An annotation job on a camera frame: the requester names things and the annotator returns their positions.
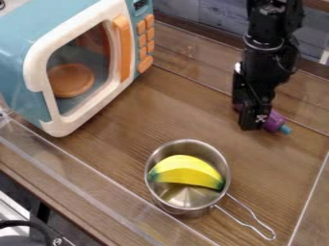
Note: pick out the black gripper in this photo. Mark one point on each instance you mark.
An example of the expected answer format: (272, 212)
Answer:
(258, 74)

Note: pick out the purple toy eggplant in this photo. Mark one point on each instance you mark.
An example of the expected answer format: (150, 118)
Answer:
(276, 124)

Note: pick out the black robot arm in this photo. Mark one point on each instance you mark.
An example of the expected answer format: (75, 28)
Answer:
(274, 19)

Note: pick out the yellow green toy banana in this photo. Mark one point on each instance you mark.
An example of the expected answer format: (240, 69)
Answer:
(184, 169)

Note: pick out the orange microwave turntable plate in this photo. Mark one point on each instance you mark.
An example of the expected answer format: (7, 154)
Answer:
(70, 79)

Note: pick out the blue toy microwave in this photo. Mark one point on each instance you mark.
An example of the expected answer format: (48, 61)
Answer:
(106, 34)

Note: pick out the clear acrylic barrier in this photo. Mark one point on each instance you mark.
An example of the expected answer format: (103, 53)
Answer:
(111, 213)

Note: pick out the silver pot with wire handle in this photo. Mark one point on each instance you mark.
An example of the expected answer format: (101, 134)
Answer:
(186, 200)

